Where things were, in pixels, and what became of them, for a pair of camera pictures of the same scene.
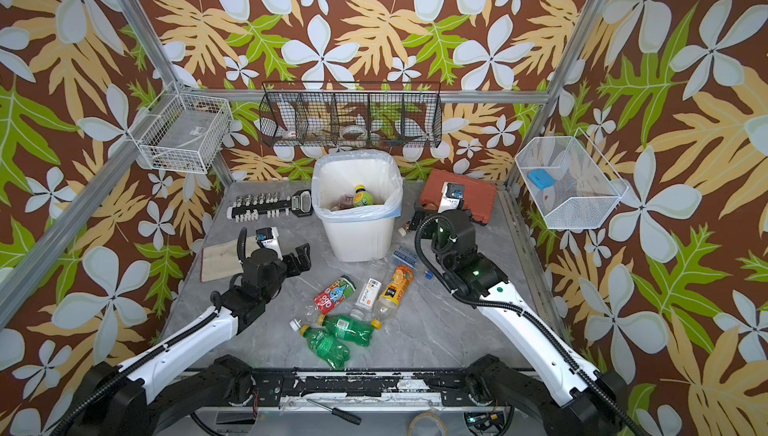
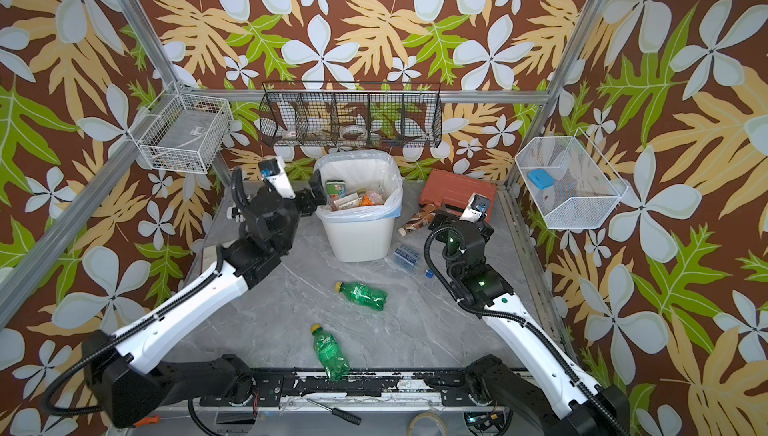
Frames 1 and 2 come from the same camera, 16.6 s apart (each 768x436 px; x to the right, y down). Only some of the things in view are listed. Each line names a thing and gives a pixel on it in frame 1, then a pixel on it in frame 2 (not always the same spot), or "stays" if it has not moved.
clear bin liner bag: [338, 173] stays
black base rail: [456, 388] stays
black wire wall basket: [351, 114] stays
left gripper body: [286, 268] to [291, 213]
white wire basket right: [585, 187] stays
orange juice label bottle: [388, 302] to [365, 200]
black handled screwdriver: [340, 413] stays
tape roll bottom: [427, 415] stays
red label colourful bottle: [331, 298] to [335, 190]
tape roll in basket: [354, 132] stays
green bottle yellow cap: [348, 329] to [363, 294]
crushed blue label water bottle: [411, 258] stays
